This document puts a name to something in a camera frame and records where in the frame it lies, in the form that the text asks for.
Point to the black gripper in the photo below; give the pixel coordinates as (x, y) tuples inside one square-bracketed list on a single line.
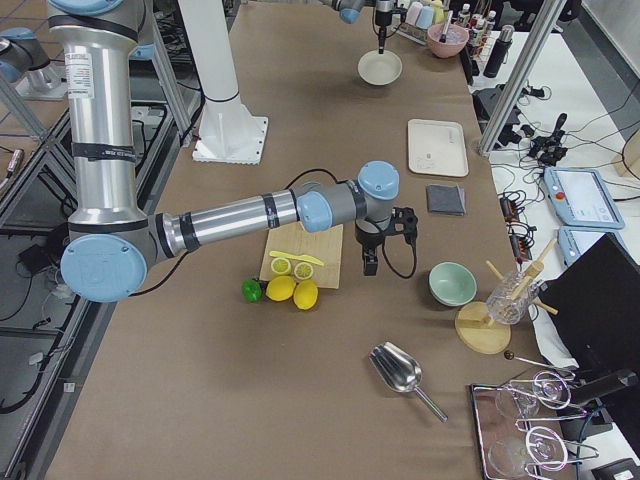
[(366, 238), (383, 19)]

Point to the beige round plate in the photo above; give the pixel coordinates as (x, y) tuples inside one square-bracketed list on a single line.
[(379, 69)]

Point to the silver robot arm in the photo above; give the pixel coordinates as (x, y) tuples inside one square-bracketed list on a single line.
[(349, 12), (113, 243)]

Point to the beige rectangular tray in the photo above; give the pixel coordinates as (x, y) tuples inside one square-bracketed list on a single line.
[(437, 148)]

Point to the metal tray with glasses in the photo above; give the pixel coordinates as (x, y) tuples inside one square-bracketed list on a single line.
[(518, 427)]

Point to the white cup rack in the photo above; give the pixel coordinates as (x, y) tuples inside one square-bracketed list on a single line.
[(420, 16)]

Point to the metal muddler in bowl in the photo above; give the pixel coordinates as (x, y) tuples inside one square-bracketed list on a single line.
[(445, 27)]

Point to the yellow plastic knife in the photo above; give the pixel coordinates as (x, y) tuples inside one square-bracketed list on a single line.
[(302, 257)]

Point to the right lemon half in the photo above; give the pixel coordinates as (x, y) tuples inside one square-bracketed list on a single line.
[(303, 271)]

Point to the lemon half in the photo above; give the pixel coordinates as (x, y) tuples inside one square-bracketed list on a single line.
[(303, 271), (281, 266)]

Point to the right whole yellow lemon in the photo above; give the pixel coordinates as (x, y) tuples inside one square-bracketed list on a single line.
[(306, 295)]

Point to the whole yellow lemon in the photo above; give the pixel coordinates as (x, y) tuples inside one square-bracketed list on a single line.
[(306, 295), (281, 288)]

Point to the pink bowl with ice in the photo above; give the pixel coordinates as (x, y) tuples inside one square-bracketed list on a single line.
[(456, 39)]

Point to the mint green bowl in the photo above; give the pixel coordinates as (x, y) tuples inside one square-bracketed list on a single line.
[(452, 284)]

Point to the left lemon half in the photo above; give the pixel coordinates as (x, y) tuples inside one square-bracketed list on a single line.
[(281, 266)]

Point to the left whole yellow lemon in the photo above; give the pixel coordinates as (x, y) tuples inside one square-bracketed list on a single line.
[(281, 288)]

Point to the grey folded cloth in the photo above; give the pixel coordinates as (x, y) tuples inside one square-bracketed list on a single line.
[(446, 199)]

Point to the black thermos bottle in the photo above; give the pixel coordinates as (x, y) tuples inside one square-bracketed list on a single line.
[(499, 51)]

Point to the metal ice scoop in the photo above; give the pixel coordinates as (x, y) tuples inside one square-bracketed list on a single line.
[(402, 374)]

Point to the green lime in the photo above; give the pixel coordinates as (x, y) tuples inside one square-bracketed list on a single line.
[(252, 290)]

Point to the wooden cup tree stand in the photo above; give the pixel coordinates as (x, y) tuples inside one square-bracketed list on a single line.
[(478, 331)]

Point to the clear crystal glass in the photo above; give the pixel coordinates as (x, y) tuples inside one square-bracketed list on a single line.
[(511, 299)]

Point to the lower blue teach pendant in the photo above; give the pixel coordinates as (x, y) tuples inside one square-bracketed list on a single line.
[(573, 241)]

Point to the blue teach pendant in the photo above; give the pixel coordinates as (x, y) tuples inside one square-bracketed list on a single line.
[(580, 198), (573, 241)]

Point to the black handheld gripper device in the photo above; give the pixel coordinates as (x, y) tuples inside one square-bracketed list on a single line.
[(548, 150)]

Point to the upper blue teach pendant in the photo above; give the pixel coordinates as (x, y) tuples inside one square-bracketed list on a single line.
[(580, 198)]

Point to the black monitor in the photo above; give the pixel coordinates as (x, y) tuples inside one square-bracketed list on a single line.
[(597, 298)]

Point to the black camera mount wrist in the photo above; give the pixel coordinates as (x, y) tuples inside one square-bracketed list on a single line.
[(400, 11), (404, 222)]

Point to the aluminium frame post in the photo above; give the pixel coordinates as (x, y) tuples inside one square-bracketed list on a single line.
[(541, 29)]

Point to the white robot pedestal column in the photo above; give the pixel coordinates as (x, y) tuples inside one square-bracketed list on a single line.
[(228, 132)]

